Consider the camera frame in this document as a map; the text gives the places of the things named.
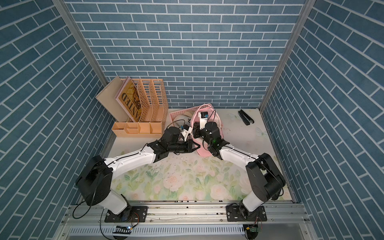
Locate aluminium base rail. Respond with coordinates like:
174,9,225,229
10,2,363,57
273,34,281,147
54,201,316,240

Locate peach plastic desk organizer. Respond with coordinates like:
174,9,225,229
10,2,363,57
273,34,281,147
112,79,169,138

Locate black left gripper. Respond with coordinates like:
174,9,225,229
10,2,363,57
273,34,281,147
167,139,201,153

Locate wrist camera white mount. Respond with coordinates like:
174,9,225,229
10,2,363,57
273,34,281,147
181,125,193,142
199,111,210,129

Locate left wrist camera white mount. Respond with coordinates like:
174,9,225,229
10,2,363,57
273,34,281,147
181,125,193,142

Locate black stapler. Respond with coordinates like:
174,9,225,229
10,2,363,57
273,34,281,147
238,110,255,126

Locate pink perforated plastic basket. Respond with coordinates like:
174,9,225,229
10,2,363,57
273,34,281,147
169,104,214,121

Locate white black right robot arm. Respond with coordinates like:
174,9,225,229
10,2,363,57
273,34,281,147
193,122,286,221

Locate pink baseball cap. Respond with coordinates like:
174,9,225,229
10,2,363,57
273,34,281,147
191,109,223,158

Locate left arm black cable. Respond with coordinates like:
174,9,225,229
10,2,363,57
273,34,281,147
166,119,187,130

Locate wanted poster book pink edge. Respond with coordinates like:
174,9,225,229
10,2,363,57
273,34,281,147
115,77,142,122

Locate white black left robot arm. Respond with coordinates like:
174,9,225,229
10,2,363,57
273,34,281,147
76,127,201,215

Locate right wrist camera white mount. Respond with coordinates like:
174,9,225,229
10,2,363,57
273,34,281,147
199,111,210,129

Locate beige flat board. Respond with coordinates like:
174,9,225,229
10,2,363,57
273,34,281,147
96,76,129,122

